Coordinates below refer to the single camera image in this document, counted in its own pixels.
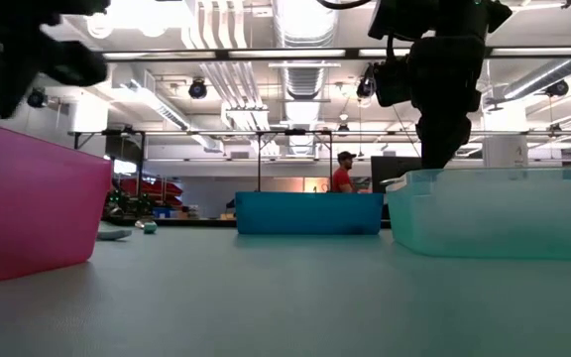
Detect teal handled spoon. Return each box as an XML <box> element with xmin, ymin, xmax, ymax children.
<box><xmin>134</xmin><ymin>217</ymin><xmax>160</xmax><ymax>236</ymax></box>

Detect light blue handled spoon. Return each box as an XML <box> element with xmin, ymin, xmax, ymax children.
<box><xmin>95</xmin><ymin>227</ymin><xmax>134</xmax><ymax>242</ymax></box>

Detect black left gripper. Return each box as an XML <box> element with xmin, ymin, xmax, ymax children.
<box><xmin>0</xmin><ymin>14</ymin><xmax>110</xmax><ymax>120</ymax></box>

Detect black hanging pod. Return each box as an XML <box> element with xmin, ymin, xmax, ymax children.
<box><xmin>26</xmin><ymin>87</ymin><xmax>49</xmax><ymax>109</ymax></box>
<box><xmin>187</xmin><ymin>77</ymin><xmax>209</xmax><ymax>100</ymax></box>
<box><xmin>355</xmin><ymin>73</ymin><xmax>377</xmax><ymax>99</ymax></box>
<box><xmin>544</xmin><ymin>78</ymin><xmax>571</xmax><ymax>98</ymax></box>

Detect pink plastic bin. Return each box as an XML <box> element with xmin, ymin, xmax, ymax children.
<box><xmin>0</xmin><ymin>118</ymin><xmax>114</xmax><ymax>290</ymax></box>

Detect person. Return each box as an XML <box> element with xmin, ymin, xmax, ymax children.
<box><xmin>331</xmin><ymin>150</ymin><xmax>362</xmax><ymax>194</ymax></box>

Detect blue plastic bin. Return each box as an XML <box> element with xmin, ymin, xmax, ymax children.
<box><xmin>234</xmin><ymin>190</ymin><xmax>385</xmax><ymax>236</ymax></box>

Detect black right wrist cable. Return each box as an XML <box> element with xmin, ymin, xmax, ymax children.
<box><xmin>314</xmin><ymin>0</ymin><xmax>372</xmax><ymax>11</ymax></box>

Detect red storage rack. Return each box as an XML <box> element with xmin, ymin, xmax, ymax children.
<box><xmin>116</xmin><ymin>177</ymin><xmax>185</xmax><ymax>207</ymax></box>

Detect silver ventilation duct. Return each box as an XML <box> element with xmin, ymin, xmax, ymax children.
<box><xmin>271</xmin><ymin>0</ymin><xmax>340</xmax><ymax>160</ymax></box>
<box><xmin>501</xmin><ymin>57</ymin><xmax>571</xmax><ymax>103</ymax></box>

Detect translucent teal plastic bin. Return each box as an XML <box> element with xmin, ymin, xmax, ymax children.
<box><xmin>387</xmin><ymin>167</ymin><xmax>571</xmax><ymax>263</ymax></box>

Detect background metal rig frame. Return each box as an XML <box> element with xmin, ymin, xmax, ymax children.
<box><xmin>68</xmin><ymin>127</ymin><xmax>571</xmax><ymax>194</ymax></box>

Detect white pillar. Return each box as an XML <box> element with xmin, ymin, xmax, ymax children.
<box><xmin>482</xmin><ymin>98</ymin><xmax>529</xmax><ymax>169</ymax></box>

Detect black background monitor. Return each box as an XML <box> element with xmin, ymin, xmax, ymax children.
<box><xmin>370</xmin><ymin>155</ymin><xmax>423</xmax><ymax>194</ymax></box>

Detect long ceiling light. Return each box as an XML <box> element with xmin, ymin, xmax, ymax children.
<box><xmin>119</xmin><ymin>78</ymin><xmax>192</xmax><ymax>131</ymax></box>

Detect white wall cabinet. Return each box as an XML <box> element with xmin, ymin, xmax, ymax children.
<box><xmin>68</xmin><ymin>91</ymin><xmax>111</xmax><ymax>134</ymax></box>

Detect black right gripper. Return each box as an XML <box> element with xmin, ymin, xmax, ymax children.
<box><xmin>406</xmin><ymin>35</ymin><xmax>488</xmax><ymax>170</ymax></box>

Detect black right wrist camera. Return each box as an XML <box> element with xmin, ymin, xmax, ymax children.
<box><xmin>372</xmin><ymin>59</ymin><xmax>414</xmax><ymax>109</ymax></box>

